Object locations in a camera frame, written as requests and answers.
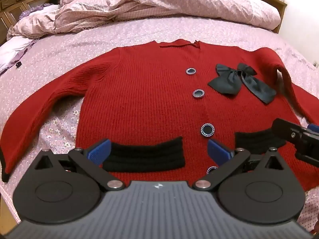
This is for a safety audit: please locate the floral pink bed sheet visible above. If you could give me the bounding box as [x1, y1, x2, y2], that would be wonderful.
[0, 12, 319, 234]

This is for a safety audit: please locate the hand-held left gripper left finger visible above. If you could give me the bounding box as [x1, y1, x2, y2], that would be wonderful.
[33, 139, 125, 190]

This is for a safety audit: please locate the pink floral duvet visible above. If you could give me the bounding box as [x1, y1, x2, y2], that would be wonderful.
[6, 0, 282, 40]

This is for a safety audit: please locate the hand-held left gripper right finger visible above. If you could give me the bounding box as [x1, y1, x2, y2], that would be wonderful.
[192, 139, 287, 190]

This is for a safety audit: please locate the white pillow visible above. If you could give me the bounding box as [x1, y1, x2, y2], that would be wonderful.
[0, 38, 34, 76]

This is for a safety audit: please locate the red knit cardigan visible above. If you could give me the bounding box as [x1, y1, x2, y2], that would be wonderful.
[0, 39, 319, 196]

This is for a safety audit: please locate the wooden headboard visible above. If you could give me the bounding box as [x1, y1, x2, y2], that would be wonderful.
[0, 0, 65, 46]

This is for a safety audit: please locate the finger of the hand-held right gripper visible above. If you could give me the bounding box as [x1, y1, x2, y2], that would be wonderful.
[307, 123, 319, 137]
[272, 118, 303, 144]

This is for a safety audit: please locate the purple ruffled cloth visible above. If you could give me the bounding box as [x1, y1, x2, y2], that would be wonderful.
[19, 4, 60, 20]

